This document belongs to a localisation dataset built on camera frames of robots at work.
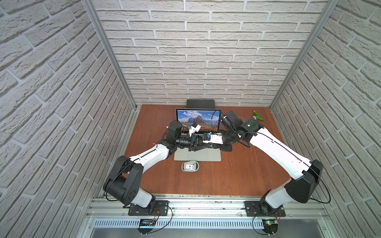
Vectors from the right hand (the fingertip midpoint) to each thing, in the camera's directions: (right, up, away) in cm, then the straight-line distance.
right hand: (217, 142), depth 75 cm
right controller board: (+25, -40, -6) cm, 47 cm away
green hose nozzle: (+36, +15, +35) cm, 52 cm away
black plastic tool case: (-8, +25, +41) cm, 49 cm away
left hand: (-4, -1, -3) cm, 5 cm away
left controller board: (-36, -41, -4) cm, 54 cm away
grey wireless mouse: (-15, -16, +9) cm, 23 cm away
